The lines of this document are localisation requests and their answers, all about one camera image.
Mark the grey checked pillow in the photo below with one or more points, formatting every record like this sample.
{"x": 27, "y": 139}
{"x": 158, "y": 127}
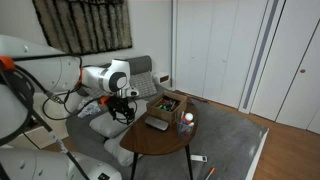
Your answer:
{"x": 143, "y": 85}
{"x": 95, "y": 92}

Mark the light grey pillow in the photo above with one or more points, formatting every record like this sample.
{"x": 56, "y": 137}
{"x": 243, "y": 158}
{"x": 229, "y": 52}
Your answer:
{"x": 116, "y": 150}
{"x": 110, "y": 125}

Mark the white marker with orange cap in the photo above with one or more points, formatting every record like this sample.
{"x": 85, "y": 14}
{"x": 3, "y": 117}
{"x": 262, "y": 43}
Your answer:
{"x": 210, "y": 173}

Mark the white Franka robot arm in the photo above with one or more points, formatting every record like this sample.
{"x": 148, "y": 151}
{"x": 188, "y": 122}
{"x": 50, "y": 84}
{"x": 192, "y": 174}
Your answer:
{"x": 56, "y": 71}

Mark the metal mesh pen holder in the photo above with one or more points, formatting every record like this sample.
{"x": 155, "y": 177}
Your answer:
{"x": 185, "y": 127}

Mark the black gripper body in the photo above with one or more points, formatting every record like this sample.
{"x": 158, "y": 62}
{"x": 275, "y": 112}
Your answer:
{"x": 121, "y": 104}

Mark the white bifold closet doors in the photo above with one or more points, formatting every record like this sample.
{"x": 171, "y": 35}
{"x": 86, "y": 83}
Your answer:
{"x": 216, "y": 43}

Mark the green marker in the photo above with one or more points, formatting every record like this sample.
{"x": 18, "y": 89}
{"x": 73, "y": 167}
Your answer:
{"x": 164, "y": 107}

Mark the dark wooden table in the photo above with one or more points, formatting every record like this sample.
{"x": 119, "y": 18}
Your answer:
{"x": 153, "y": 138}

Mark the grey sofa backrest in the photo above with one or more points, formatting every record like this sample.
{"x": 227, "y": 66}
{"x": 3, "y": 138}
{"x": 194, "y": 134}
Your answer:
{"x": 140, "y": 64}

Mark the brown cardboard box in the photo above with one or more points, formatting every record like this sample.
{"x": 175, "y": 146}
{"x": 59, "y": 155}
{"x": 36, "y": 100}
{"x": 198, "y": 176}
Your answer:
{"x": 166, "y": 113}

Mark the glue stick with orange cap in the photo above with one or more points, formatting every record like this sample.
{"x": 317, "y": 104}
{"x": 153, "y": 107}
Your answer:
{"x": 182, "y": 117}

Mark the woven striped wall hanging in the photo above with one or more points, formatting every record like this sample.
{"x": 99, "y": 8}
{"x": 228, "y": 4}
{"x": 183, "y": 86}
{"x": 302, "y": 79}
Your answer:
{"x": 83, "y": 23}

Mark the white closet doors with knobs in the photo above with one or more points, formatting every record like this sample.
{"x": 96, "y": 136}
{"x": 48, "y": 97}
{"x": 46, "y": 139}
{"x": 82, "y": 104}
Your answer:
{"x": 293, "y": 50}

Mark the white low cabinet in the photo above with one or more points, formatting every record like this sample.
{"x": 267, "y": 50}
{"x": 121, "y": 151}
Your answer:
{"x": 50, "y": 133}

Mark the white round ball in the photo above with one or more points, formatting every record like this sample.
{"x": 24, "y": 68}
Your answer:
{"x": 188, "y": 116}

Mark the crumpled light cloth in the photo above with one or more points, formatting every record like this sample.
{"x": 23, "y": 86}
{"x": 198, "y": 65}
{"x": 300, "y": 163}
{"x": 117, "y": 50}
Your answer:
{"x": 89, "y": 109}

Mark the silver grey glasses case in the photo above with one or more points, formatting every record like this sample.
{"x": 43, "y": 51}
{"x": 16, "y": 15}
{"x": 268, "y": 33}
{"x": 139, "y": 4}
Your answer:
{"x": 156, "y": 122}

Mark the small white flat device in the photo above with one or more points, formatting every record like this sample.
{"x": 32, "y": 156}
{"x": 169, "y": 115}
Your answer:
{"x": 198, "y": 158}

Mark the small white nightstand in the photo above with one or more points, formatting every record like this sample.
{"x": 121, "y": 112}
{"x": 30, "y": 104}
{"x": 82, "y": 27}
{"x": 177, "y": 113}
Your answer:
{"x": 161, "y": 78}

